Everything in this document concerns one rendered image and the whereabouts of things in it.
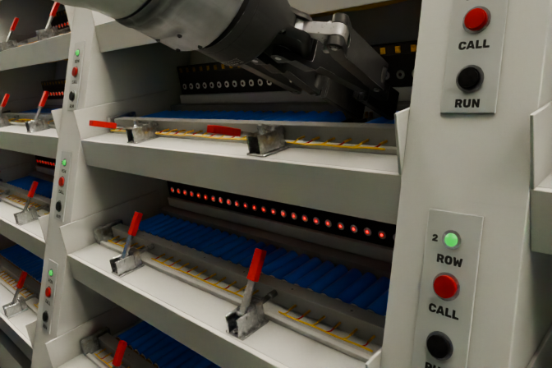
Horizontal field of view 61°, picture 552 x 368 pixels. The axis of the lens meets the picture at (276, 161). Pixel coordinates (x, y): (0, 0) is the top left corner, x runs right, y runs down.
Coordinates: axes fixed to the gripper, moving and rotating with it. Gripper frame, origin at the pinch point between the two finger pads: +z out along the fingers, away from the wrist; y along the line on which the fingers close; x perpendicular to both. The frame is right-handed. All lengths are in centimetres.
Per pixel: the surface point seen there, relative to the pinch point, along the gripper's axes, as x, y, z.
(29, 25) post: 26, -122, 5
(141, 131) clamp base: -5.5, -35.1, -2.2
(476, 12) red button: 3.4, 13.2, -7.2
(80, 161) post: -11, -52, -2
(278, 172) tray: -9.4, -5.5, -3.6
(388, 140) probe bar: -4.6, 4.1, -0.2
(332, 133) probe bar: -4.1, -2.4, -0.2
